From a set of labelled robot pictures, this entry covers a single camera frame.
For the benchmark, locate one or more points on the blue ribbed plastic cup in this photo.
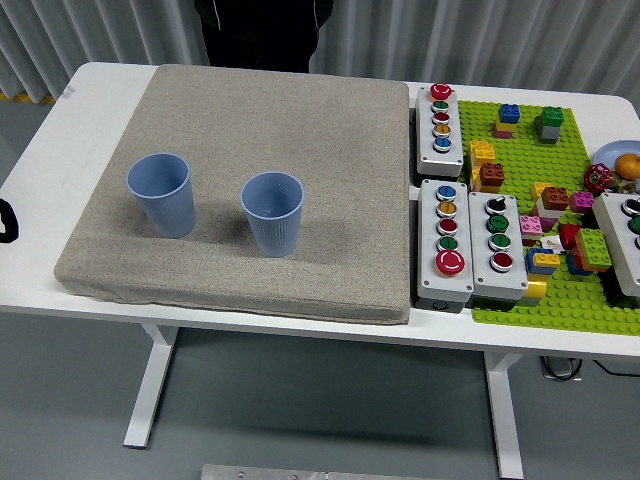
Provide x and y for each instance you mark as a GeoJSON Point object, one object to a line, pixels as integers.
{"type": "Point", "coordinates": [165, 210]}
{"type": "Point", "coordinates": [275, 230]}

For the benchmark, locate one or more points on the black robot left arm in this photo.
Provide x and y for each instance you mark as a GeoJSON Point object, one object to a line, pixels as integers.
{"type": "Point", "coordinates": [14, 222]}

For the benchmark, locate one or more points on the grey control box large red button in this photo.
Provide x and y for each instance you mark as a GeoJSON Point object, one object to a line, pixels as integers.
{"type": "Point", "coordinates": [430, 280]}

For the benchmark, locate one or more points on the grey-brown fabric mat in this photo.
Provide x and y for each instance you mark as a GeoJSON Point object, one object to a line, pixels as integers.
{"type": "Point", "coordinates": [275, 125]}

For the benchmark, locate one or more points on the grey five-button control box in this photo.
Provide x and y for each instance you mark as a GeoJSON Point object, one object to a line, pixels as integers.
{"type": "Point", "coordinates": [425, 150]}

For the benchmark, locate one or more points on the yellow building block stack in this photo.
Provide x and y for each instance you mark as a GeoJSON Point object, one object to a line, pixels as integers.
{"type": "Point", "coordinates": [481, 150]}

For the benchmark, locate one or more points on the brown block on yellow block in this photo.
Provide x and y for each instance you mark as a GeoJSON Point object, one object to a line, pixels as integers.
{"type": "Point", "coordinates": [492, 174]}

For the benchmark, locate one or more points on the pink building block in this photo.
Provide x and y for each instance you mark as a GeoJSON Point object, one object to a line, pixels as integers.
{"type": "Point", "coordinates": [530, 225]}

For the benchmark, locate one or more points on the person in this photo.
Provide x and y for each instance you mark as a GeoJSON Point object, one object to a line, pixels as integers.
{"type": "Point", "coordinates": [260, 35]}

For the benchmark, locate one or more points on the green studded building baseplate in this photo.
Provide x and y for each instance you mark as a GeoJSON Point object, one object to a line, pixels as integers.
{"type": "Point", "coordinates": [520, 150]}

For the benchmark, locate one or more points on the white table leg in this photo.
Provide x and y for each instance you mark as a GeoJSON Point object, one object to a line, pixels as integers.
{"type": "Point", "coordinates": [502, 410]}
{"type": "Point", "coordinates": [150, 380]}

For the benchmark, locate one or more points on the yellow cylinder block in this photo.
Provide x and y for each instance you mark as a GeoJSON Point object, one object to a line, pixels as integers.
{"type": "Point", "coordinates": [535, 289]}

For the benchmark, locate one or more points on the blue yellow pink block stack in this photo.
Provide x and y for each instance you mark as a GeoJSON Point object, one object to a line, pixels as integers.
{"type": "Point", "coordinates": [509, 114]}

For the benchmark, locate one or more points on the red building block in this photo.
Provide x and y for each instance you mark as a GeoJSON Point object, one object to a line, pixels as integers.
{"type": "Point", "coordinates": [567, 235]}

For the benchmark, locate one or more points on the green grey block stack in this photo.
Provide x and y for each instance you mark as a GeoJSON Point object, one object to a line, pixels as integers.
{"type": "Point", "coordinates": [550, 117]}

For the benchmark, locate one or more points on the magenta building block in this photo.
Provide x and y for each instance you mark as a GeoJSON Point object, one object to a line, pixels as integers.
{"type": "Point", "coordinates": [581, 201]}

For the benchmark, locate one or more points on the green orange red block stack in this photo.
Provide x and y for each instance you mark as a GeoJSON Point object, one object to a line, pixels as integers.
{"type": "Point", "coordinates": [592, 247]}

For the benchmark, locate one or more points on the red valve handwheel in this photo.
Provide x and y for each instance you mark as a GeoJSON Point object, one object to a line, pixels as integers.
{"type": "Point", "coordinates": [596, 177]}

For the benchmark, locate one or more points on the grey control box green buttons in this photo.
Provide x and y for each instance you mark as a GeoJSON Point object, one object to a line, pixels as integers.
{"type": "Point", "coordinates": [620, 250]}

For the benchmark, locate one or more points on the light blue plate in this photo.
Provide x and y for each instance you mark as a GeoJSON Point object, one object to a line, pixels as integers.
{"type": "Point", "coordinates": [612, 150]}

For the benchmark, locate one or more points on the brass valve body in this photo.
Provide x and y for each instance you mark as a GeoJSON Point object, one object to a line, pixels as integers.
{"type": "Point", "coordinates": [626, 186]}

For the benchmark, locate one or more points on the orange fruit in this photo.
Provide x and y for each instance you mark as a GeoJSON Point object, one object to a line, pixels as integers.
{"type": "Point", "coordinates": [627, 165]}

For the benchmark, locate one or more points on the grey control box black selector switch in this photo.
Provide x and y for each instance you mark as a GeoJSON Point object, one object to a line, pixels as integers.
{"type": "Point", "coordinates": [500, 282]}

